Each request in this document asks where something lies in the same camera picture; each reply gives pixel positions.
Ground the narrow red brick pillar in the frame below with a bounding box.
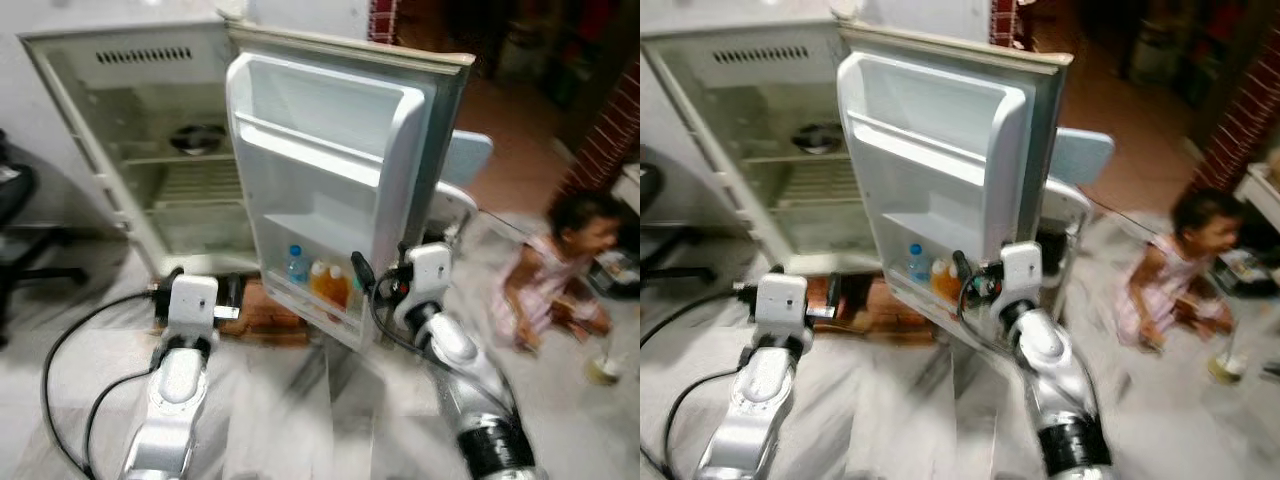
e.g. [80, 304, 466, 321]
[988, 0, 1021, 49]
[367, 0, 401, 46]

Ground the child in pink dress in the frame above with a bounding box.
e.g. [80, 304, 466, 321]
[495, 190, 629, 353]
[1115, 188, 1246, 351]

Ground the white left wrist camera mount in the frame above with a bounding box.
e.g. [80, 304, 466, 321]
[167, 274, 221, 343]
[755, 272, 809, 341]

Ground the dark tray with items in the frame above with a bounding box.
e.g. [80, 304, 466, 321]
[595, 248, 641, 299]
[1210, 245, 1280, 299]

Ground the wide red brick pillar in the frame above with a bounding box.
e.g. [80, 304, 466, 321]
[1190, 40, 1280, 196]
[572, 58, 641, 201]

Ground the white fridge door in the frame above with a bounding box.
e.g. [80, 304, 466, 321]
[224, 22, 477, 353]
[836, 22, 1074, 346]

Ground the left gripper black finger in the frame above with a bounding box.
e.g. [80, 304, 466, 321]
[805, 275, 851, 323]
[216, 274, 248, 323]

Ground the clear drinking glass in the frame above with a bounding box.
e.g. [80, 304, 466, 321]
[584, 335, 623, 387]
[1205, 330, 1249, 386]

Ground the brown brick fridge base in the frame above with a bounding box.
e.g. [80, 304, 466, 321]
[805, 275, 906, 346]
[215, 278, 313, 347]

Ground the white side table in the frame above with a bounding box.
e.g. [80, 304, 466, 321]
[1235, 160, 1280, 231]

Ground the white fridge body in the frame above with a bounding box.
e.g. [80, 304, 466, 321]
[640, 22, 881, 276]
[18, 22, 263, 279]

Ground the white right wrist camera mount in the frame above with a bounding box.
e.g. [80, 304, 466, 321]
[998, 241, 1044, 306]
[403, 242, 453, 309]

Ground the light blue white chair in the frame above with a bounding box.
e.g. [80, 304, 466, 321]
[432, 130, 495, 246]
[1040, 127, 1116, 263]

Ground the dark metal bowl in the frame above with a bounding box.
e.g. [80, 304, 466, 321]
[168, 122, 229, 157]
[790, 122, 846, 157]

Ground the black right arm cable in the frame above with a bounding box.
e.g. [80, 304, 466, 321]
[958, 290, 1101, 421]
[368, 285, 521, 421]

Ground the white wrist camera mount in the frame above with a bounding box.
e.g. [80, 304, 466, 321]
[403, 242, 453, 309]
[755, 272, 809, 341]
[998, 241, 1044, 306]
[167, 274, 221, 343]

